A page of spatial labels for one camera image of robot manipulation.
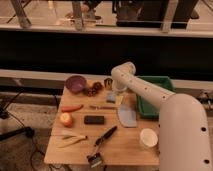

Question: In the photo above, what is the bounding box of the blue sponge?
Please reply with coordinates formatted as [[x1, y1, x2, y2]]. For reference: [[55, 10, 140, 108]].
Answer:
[[106, 92, 116, 103]]

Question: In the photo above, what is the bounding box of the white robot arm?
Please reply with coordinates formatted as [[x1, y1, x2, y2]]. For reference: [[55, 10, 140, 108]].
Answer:
[[111, 62, 213, 171]]

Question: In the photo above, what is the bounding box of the purple bowl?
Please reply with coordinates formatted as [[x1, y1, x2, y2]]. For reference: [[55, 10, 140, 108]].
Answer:
[[65, 75, 87, 93]]

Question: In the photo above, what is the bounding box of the dark red grapes bunch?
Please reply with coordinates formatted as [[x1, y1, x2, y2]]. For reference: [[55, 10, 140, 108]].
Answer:
[[83, 82, 103, 97]]

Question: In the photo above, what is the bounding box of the light blue cloth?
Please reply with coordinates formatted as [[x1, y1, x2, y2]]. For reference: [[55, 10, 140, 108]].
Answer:
[[117, 105, 137, 128]]

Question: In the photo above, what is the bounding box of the black rectangular block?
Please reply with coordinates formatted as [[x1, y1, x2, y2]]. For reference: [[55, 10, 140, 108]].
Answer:
[[84, 116, 105, 125]]

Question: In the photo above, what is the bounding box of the wooden table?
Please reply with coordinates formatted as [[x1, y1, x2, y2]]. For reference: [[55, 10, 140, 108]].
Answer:
[[44, 88, 159, 166]]

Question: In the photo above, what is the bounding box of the green plastic tray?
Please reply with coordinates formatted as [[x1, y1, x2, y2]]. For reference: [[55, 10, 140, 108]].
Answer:
[[136, 76, 175, 120]]

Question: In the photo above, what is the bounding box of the orange carrot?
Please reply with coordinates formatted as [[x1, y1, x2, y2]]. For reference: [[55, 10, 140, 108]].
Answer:
[[60, 105, 84, 112]]

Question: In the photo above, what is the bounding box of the red yellow apple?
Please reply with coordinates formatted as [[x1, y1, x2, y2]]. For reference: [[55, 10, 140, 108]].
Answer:
[[60, 113, 73, 127]]

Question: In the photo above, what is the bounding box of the black handled brush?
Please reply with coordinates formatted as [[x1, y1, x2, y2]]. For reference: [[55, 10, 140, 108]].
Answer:
[[87, 126, 117, 168]]

